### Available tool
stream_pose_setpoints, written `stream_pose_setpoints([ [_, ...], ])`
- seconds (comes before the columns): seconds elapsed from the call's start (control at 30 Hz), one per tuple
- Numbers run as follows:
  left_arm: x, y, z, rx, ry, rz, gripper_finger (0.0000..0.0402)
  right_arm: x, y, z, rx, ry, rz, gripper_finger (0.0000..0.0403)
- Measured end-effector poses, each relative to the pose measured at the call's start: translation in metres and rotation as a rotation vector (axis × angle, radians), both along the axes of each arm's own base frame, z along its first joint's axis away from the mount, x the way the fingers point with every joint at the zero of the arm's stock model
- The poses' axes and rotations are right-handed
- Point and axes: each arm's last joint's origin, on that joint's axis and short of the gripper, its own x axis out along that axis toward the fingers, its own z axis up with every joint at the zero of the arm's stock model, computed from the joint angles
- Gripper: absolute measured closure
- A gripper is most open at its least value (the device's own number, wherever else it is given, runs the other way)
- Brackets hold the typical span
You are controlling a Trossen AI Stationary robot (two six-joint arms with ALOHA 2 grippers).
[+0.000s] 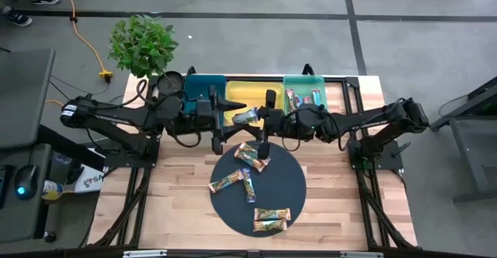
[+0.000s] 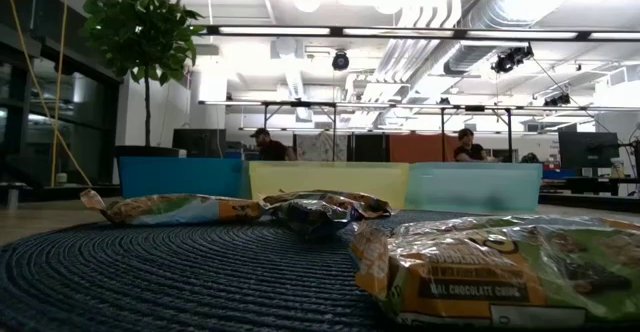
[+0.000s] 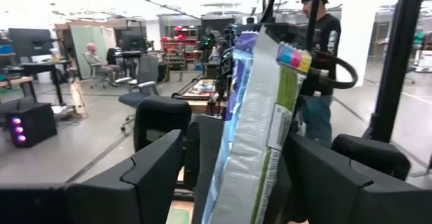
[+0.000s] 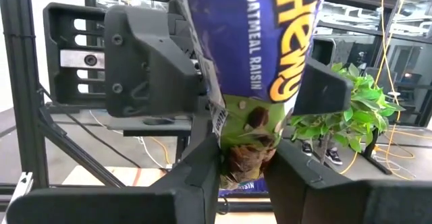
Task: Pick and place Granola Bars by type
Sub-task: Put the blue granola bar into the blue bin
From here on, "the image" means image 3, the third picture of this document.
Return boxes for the wooden workbench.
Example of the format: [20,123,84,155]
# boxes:
[171,78,221,115]

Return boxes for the blue office chair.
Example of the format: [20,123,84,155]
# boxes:
[114,54,170,133]

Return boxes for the black computer monitor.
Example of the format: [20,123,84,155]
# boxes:
[7,28,55,59]

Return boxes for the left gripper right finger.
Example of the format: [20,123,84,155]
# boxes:
[269,132,432,224]

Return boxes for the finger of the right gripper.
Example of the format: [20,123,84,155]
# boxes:
[134,97,192,152]
[332,134,411,181]

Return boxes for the person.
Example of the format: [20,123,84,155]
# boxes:
[82,42,124,88]
[298,0,343,148]

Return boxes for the black office desk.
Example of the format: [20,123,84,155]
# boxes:
[19,59,72,106]

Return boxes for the blue purple granola bar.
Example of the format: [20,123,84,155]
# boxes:
[201,24,313,224]

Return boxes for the shelf with red bins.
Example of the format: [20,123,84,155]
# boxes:
[161,24,200,72]

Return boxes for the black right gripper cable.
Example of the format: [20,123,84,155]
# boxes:
[308,50,359,90]

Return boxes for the black computer tower pink lights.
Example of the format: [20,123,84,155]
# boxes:
[5,101,59,148]

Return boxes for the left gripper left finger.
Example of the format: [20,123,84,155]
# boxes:
[0,129,185,224]

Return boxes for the pale green partition panel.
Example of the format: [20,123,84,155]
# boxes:
[69,24,117,80]

